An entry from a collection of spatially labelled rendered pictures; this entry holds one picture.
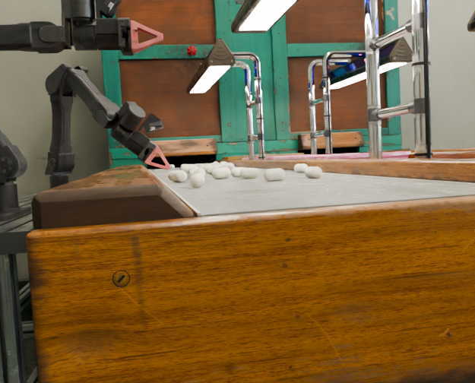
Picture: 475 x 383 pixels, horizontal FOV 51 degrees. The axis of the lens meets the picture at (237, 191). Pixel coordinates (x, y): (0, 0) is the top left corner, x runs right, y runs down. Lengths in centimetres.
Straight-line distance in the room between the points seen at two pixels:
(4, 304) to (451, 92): 305
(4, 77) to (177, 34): 127
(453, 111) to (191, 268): 325
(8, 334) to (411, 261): 76
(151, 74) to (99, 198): 187
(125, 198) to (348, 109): 209
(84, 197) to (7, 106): 281
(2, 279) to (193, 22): 158
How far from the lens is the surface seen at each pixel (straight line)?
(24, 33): 126
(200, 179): 70
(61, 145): 180
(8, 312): 100
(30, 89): 315
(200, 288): 37
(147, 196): 38
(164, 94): 222
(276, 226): 37
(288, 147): 229
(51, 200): 38
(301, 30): 239
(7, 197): 125
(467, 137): 360
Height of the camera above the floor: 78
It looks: 4 degrees down
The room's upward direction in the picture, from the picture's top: 3 degrees counter-clockwise
